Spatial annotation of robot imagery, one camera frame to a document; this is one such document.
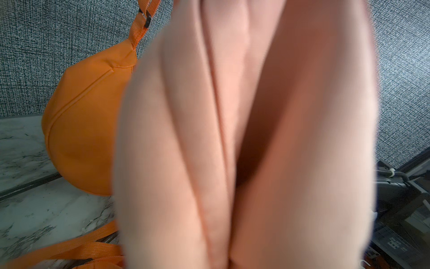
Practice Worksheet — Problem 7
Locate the pink and red sling bag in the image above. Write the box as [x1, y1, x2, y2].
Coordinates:
[114, 1, 378, 269]

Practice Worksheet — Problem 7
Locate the orange sling bag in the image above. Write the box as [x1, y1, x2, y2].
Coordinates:
[1, 221, 125, 269]
[41, 1, 160, 196]

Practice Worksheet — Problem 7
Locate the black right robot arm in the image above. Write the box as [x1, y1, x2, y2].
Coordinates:
[361, 160, 430, 269]

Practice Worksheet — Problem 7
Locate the black clothes rack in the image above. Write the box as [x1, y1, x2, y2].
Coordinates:
[0, 173, 62, 202]

